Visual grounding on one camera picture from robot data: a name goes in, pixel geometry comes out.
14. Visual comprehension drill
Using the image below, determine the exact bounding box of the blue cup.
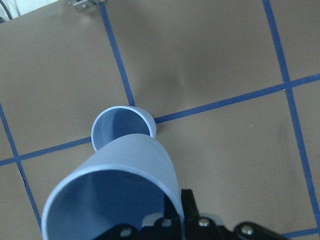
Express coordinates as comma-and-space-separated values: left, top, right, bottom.
91, 105, 157, 152
41, 133, 184, 240

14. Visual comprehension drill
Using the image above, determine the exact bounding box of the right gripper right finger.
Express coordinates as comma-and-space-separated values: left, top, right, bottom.
181, 189, 287, 240

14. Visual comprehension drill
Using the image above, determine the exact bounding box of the aluminium frame post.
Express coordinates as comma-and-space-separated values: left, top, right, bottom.
68, 0, 106, 11

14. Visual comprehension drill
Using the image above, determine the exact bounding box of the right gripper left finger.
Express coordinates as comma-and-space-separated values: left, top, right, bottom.
96, 196, 183, 240

